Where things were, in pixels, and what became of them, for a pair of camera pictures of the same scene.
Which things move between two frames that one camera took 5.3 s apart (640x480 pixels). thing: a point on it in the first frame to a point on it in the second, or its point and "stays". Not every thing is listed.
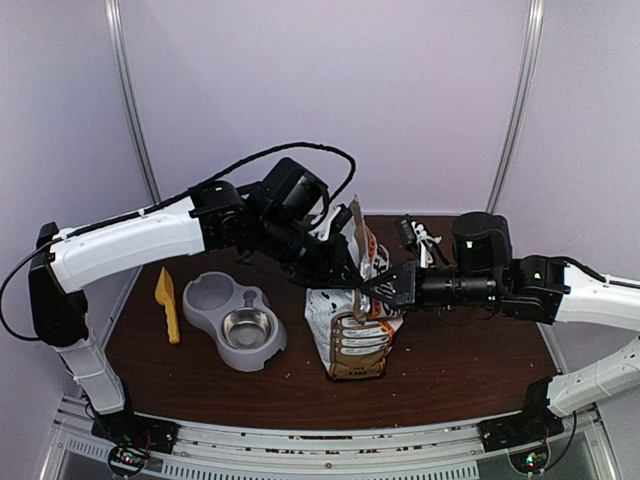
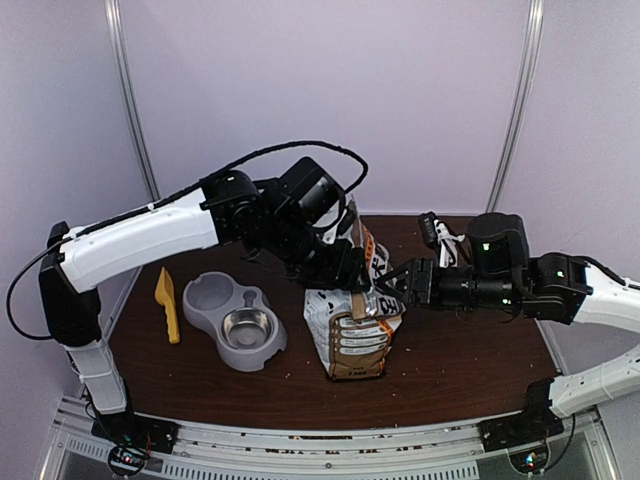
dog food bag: [352, 326] stays
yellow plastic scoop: [165, 295] stays
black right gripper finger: [402, 277] stays
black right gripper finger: [401, 303] to [412, 300]
